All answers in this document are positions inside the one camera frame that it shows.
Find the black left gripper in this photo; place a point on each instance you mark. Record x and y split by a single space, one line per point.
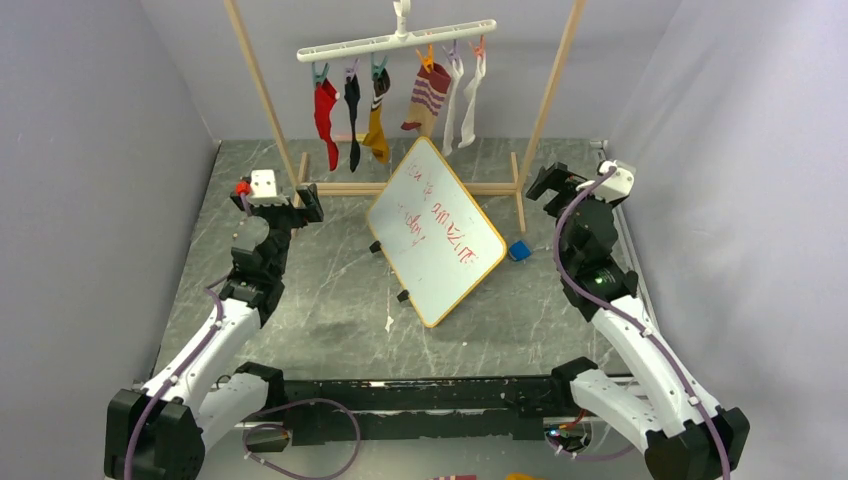
307 195

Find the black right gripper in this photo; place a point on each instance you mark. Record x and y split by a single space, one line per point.
557 178

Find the wooden drying rack frame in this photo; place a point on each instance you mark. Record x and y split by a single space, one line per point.
519 167

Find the mustard yellow striped sock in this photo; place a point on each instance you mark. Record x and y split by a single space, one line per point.
375 138

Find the red sock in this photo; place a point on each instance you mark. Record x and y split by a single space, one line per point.
325 98

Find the black sock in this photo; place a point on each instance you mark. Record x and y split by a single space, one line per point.
352 96

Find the yellow framed whiteboard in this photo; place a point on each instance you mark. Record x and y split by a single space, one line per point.
437 239

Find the white plastic clip hanger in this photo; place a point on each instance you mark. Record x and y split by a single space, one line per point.
402 37

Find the beige purple striped sock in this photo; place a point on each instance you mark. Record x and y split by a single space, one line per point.
427 97

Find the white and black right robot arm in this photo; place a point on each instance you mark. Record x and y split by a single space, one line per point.
680 429

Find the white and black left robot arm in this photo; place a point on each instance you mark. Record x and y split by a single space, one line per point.
164 428

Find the blue whiteboard eraser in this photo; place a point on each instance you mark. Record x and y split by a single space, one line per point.
519 251

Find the white sock right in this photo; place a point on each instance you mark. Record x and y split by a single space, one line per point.
468 131

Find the white sock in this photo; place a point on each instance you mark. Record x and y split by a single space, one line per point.
455 68
468 131

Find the teal clip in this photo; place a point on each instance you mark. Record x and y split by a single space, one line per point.
377 68
319 75

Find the white sock left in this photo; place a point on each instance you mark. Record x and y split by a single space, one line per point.
455 68

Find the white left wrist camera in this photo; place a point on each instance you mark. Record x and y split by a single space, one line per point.
265 188

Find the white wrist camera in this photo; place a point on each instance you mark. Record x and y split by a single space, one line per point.
615 181
265 188

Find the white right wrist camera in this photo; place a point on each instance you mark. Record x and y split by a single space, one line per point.
615 181

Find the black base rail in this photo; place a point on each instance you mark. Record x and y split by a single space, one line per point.
521 407

